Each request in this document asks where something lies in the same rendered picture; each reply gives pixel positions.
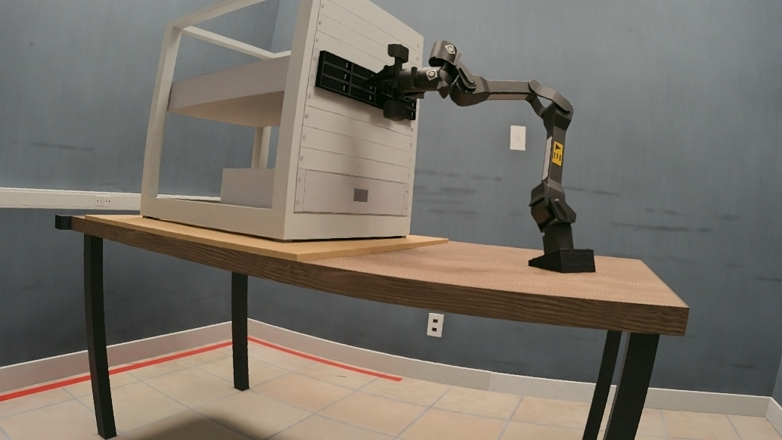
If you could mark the white equipment rack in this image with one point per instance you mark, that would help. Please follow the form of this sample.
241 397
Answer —
323 135

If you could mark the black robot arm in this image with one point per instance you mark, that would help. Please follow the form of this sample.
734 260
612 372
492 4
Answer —
547 199

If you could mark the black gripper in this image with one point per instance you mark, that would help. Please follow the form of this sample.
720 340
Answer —
403 80

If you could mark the tan flat board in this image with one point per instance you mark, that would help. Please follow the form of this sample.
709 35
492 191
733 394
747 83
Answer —
298 250

